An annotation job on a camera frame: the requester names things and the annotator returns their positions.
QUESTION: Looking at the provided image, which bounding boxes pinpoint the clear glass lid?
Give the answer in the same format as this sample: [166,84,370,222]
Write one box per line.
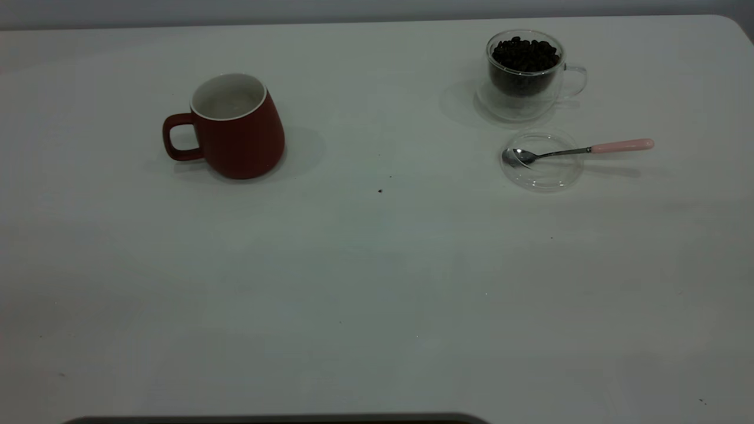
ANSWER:
[500,130,585,192]

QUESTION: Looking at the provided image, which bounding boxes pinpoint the dark coffee beans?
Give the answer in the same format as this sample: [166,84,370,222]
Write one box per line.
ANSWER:
[489,37,561,98]

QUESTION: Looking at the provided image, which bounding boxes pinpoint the red ceramic mug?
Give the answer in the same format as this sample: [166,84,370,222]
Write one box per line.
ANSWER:
[163,73,286,180]

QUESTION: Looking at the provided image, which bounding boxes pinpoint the metal spoon pink handle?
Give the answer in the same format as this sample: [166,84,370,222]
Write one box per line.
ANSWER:
[502,138,655,170]

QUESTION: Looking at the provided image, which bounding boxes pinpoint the clear glass handled cup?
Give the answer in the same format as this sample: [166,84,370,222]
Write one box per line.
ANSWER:
[476,29,588,123]

